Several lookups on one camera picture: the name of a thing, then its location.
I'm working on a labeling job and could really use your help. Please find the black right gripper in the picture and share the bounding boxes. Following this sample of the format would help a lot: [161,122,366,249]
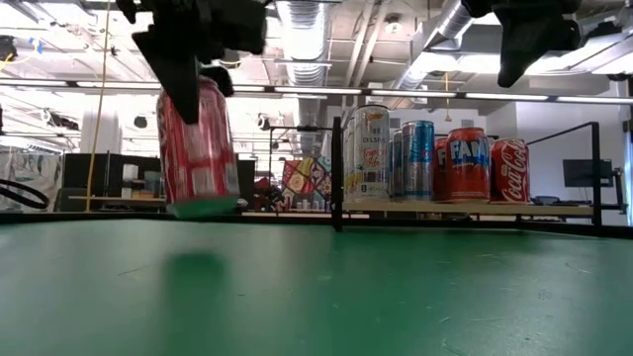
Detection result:
[461,0,584,90]

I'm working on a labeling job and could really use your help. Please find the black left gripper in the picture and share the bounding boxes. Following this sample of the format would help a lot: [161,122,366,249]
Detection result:
[115,0,269,126]

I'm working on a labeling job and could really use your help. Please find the red Coca-Cola can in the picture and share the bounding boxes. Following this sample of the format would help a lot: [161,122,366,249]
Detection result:
[489,137,531,205]
[155,76,242,220]

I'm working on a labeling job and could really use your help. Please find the red Fanta can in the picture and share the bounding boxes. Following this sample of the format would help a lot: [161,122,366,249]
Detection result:
[433,136,449,203]
[444,127,492,203]

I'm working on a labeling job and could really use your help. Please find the black ceiling dome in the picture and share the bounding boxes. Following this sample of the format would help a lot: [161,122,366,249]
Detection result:
[218,47,243,70]

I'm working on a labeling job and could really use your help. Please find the white round pillar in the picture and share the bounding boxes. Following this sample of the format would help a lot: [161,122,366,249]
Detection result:
[80,111,124,155]

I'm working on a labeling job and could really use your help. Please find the black monitor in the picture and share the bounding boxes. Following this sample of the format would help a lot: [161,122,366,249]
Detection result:
[62,152,162,199]
[562,158,615,189]
[236,157,256,199]

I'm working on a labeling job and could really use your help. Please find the long ceiling light bar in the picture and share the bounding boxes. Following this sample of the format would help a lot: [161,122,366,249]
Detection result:
[0,78,633,106]

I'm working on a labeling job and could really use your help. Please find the colourful patterned cloth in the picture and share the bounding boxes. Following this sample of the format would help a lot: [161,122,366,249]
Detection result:
[281,156,333,212]

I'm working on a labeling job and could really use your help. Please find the green table mat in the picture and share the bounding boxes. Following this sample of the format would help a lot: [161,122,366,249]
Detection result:
[0,220,633,356]

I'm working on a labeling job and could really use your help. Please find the silver ventilation duct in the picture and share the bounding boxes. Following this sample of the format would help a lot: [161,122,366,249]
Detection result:
[385,0,496,105]
[276,0,330,144]

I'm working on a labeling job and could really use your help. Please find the yellow cable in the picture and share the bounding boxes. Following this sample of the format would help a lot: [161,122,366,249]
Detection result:
[84,0,113,213]

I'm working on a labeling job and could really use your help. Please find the wooden shelf with black frame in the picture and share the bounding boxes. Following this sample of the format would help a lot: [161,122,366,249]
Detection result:
[329,116,603,233]

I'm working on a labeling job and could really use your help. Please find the black looped cable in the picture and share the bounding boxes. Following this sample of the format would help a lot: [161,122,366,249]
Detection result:
[0,177,50,211]

